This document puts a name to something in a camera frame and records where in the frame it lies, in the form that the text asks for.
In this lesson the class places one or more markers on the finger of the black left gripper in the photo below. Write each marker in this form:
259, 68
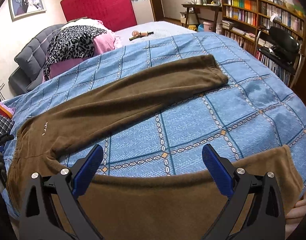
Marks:
5, 138

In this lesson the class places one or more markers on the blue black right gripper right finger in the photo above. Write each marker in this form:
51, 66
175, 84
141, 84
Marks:
265, 218

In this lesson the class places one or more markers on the wooden bookshelf with books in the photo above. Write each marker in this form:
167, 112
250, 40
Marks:
242, 20

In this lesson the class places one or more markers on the leopard print cloth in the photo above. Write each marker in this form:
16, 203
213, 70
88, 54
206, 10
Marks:
75, 42

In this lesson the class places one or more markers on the red padded wardrobe door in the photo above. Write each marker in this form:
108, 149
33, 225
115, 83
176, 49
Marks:
115, 14

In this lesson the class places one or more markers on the person's hand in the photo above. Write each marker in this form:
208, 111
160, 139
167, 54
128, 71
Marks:
296, 215

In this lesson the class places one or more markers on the black office chair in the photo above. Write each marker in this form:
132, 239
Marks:
285, 49

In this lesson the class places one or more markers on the plaid checked pillow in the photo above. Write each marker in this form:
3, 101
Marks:
6, 125

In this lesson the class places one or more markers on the pink folded blanket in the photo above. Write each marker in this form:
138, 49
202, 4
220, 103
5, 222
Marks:
103, 43

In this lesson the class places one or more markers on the grey upholstered headboard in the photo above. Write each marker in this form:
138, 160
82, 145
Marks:
31, 60

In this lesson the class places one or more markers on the pink plastic bin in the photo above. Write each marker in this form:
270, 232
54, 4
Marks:
208, 26

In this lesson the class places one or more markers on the white wardrobe door panel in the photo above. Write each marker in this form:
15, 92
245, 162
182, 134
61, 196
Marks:
143, 11

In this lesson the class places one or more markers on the blue patterned bed quilt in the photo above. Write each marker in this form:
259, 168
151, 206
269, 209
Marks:
254, 112

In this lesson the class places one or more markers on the brown fleece pants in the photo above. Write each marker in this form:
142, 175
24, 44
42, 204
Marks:
168, 207

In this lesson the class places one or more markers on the framed wedding photo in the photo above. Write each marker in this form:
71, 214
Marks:
24, 8

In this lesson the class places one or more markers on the orange pink folded cloth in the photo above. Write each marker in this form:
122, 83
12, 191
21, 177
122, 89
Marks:
6, 111

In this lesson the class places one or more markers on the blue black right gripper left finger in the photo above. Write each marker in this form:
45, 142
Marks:
39, 218

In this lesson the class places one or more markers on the dark wooden desk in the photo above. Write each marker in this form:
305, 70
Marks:
200, 12

